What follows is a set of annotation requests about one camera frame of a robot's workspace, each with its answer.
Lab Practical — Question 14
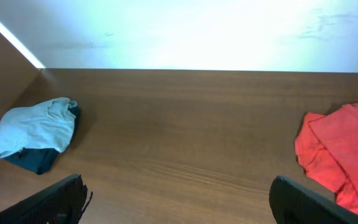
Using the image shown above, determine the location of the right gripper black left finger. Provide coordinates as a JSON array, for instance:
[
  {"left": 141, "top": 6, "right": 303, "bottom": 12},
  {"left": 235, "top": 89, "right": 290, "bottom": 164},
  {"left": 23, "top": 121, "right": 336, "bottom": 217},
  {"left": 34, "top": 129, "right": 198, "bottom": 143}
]
[{"left": 0, "top": 174, "right": 93, "bottom": 224}]

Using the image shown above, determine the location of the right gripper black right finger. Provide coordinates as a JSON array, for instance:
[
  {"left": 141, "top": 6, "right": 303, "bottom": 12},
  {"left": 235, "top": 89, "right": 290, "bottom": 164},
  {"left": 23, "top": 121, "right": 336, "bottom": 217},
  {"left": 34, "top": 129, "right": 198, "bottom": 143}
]
[{"left": 268, "top": 175, "right": 358, "bottom": 224}]

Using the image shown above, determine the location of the light blue grey t-shirt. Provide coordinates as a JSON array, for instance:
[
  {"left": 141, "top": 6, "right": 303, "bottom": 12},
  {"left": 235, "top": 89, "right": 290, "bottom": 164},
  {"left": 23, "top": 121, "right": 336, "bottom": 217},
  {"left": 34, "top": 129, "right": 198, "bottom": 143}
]
[{"left": 0, "top": 97, "right": 78, "bottom": 159}]

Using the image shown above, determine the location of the folded black Nike garment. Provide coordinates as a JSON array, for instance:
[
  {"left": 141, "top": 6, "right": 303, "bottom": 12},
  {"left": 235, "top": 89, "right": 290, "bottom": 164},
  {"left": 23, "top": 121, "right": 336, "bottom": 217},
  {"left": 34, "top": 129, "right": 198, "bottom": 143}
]
[{"left": 2, "top": 105, "right": 81, "bottom": 175}]

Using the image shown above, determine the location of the red t-shirt with print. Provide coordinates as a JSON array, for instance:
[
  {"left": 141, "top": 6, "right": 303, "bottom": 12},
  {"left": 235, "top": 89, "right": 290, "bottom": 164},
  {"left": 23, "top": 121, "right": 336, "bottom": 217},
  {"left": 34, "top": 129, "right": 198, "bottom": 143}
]
[{"left": 295, "top": 103, "right": 358, "bottom": 214}]

